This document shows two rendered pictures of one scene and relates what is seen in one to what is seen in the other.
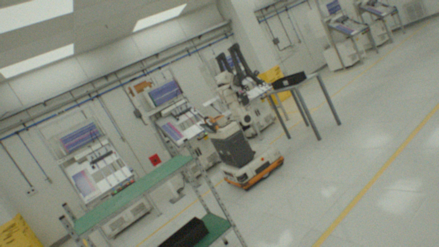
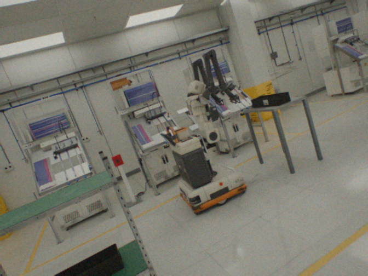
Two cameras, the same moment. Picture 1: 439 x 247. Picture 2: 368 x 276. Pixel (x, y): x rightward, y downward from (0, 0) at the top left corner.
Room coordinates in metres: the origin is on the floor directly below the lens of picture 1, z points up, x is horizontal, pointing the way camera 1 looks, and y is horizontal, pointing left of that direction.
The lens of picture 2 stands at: (0.54, -0.38, 1.28)
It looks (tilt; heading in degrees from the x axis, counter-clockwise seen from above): 10 degrees down; 8
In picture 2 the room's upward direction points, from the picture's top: 20 degrees counter-clockwise
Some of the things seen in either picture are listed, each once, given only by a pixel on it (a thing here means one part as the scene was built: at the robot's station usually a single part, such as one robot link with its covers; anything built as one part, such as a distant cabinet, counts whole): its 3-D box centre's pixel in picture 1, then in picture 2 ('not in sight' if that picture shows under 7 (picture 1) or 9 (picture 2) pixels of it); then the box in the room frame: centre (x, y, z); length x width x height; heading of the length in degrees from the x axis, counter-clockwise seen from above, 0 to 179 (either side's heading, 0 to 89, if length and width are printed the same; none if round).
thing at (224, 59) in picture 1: (228, 67); (204, 76); (3.82, -0.42, 1.40); 0.11 x 0.06 x 0.43; 21
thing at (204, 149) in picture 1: (193, 156); (161, 161); (4.84, 0.75, 0.31); 0.70 x 0.65 x 0.62; 117
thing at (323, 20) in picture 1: (335, 31); (341, 52); (7.14, -3.69, 0.95); 1.36 x 0.82 x 1.90; 27
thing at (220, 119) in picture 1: (218, 121); (180, 133); (3.42, 0.04, 0.87); 0.23 x 0.15 x 0.11; 21
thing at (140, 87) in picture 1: (146, 84); (125, 81); (4.97, 0.88, 1.82); 0.68 x 0.30 x 0.20; 117
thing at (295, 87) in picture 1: (302, 108); (280, 133); (3.86, -1.12, 0.40); 0.70 x 0.45 x 0.80; 21
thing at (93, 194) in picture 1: (109, 187); (70, 179); (4.02, 1.94, 0.66); 1.01 x 0.73 x 1.31; 27
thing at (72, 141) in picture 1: (97, 170); (62, 161); (4.19, 2.05, 0.95); 1.35 x 0.82 x 1.90; 27
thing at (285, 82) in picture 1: (287, 80); (269, 100); (3.85, -1.10, 0.86); 0.57 x 0.17 x 0.11; 21
